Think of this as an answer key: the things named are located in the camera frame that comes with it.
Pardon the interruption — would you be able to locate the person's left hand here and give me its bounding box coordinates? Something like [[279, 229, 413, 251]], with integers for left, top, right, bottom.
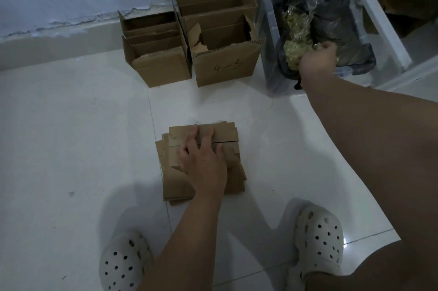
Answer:
[[176, 124, 229, 199]]

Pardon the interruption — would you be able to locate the person's right hand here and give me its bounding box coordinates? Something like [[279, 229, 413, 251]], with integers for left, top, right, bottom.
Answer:
[[298, 41, 339, 79]]

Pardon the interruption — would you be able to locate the person's left forearm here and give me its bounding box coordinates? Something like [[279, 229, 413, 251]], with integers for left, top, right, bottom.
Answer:
[[137, 192, 227, 291]]

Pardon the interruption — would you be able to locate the person's right forearm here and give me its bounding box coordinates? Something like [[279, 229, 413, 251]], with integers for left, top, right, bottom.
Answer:
[[299, 70, 438, 254]]

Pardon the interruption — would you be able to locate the black plastic bag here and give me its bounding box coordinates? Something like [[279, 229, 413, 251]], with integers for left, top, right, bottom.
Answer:
[[275, 0, 377, 90]]

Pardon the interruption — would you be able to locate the clear bag of yellowish pieces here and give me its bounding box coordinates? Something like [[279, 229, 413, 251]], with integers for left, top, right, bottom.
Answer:
[[281, 3, 339, 71]]

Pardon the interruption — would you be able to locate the stack of flattened cardboard sheets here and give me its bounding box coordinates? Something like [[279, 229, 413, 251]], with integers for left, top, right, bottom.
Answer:
[[155, 132, 248, 206]]

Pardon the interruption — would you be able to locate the clear plastic storage bin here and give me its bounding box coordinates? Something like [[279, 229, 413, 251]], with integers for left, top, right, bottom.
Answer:
[[258, 0, 375, 98]]

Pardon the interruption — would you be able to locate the open cardboard box handwritten mark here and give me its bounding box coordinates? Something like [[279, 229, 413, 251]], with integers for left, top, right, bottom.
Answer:
[[188, 22, 267, 88]]

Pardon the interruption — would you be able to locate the brown box in shelf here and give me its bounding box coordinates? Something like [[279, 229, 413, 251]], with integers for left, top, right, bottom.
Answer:
[[371, 0, 438, 39]]

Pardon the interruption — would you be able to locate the small open cardboard box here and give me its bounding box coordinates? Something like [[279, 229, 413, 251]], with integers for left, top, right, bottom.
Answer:
[[122, 29, 188, 66], [131, 45, 192, 88], [118, 10, 180, 40]]

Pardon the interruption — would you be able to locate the person's right white clog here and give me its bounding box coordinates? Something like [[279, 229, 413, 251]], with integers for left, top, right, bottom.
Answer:
[[286, 205, 344, 291]]

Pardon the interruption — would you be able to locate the person's white clog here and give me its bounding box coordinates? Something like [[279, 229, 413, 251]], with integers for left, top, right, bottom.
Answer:
[[99, 230, 155, 291], [286, 205, 344, 291]]

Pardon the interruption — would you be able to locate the person's left white clog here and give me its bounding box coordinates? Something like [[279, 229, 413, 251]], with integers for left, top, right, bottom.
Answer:
[[99, 230, 155, 291]]

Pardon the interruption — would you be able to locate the person's right leg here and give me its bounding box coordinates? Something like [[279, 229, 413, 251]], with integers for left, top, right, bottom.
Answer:
[[306, 238, 438, 291]]

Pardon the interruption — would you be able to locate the white shelf frame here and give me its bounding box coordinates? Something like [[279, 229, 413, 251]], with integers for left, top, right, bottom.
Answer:
[[347, 0, 438, 94]]

